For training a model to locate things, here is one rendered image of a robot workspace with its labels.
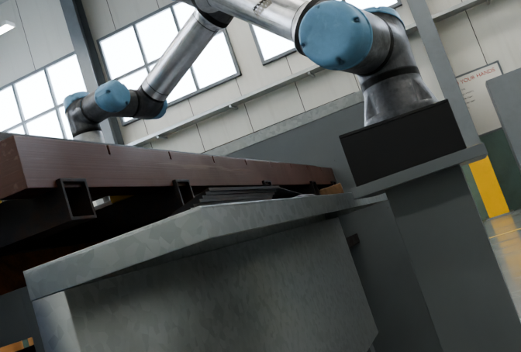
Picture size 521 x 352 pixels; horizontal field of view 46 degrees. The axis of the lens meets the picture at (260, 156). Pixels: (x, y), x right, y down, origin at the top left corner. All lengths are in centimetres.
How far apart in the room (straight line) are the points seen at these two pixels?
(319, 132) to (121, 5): 1049
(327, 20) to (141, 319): 61
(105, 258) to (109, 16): 1206
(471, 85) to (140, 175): 954
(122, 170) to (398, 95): 55
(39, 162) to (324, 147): 159
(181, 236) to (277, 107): 1026
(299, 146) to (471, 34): 837
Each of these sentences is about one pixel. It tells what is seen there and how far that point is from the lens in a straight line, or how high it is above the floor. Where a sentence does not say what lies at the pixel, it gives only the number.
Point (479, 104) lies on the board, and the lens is 1026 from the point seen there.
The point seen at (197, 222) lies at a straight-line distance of 55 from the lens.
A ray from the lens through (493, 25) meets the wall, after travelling 1050.
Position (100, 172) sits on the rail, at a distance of 82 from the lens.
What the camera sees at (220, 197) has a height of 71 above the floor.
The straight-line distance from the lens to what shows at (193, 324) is 82.
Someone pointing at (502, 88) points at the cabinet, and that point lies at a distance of 970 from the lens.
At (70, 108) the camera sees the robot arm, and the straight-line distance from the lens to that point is 163.
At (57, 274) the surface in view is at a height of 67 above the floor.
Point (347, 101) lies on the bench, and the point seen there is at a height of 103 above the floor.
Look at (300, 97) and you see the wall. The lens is 1070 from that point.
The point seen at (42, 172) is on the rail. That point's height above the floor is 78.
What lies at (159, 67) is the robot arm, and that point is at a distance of 158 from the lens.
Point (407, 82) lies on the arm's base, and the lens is 119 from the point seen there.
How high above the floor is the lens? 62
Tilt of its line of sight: 8 degrees up
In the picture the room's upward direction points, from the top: 19 degrees counter-clockwise
